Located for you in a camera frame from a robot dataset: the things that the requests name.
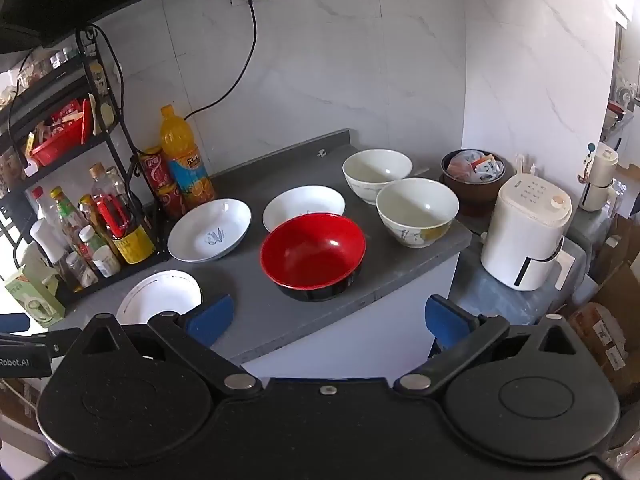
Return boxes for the green label sauce bottle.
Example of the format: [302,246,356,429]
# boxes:
[50,186,88,261]

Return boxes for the cardboard boxes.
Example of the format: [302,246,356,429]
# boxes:
[570,260,640,396]

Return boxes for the black metal rack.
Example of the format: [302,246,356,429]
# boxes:
[0,25,171,306]

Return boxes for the white thermos jug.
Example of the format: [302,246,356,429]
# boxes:
[580,142,621,212]

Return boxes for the white bowl with floral pattern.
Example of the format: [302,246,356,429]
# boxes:
[376,177,460,249]

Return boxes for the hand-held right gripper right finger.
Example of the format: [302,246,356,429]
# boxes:
[395,295,583,401]

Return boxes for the small glass jar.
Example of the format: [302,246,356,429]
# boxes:
[65,251,99,288]

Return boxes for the red soda can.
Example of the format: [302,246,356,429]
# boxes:
[155,182,189,218]
[140,146,176,193]

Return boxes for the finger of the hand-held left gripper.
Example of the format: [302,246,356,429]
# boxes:
[0,312,83,349]

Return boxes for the white pill bottle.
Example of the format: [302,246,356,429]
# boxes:
[92,246,122,278]

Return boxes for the red plastic basket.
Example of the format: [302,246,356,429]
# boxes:
[27,100,96,167]

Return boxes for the white plate with grey print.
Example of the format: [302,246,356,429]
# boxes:
[262,186,347,234]

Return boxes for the clear bottle with red cap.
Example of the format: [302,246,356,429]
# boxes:
[31,186,61,241]

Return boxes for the plain white bowl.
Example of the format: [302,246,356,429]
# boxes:
[342,148,414,206]

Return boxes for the red and black bowl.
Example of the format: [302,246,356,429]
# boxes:
[260,212,367,303]

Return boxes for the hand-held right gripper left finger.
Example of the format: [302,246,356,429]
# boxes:
[75,294,264,402]

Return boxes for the white plate with gold rim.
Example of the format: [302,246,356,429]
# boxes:
[116,270,203,326]

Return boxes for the yellow cap sauce bottle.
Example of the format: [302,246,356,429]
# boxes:
[77,194,108,241]

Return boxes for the white plate with blue print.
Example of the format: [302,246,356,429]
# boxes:
[167,198,252,263]

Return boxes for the brown pot with packets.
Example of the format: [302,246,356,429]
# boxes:
[440,149,508,207]

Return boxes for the orange juice bottle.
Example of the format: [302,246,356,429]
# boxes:
[160,105,217,206]

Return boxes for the green tissue box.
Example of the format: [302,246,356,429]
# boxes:
[5,262,66,323]

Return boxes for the white air fryer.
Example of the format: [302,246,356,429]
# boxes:
[481,174,576,292]

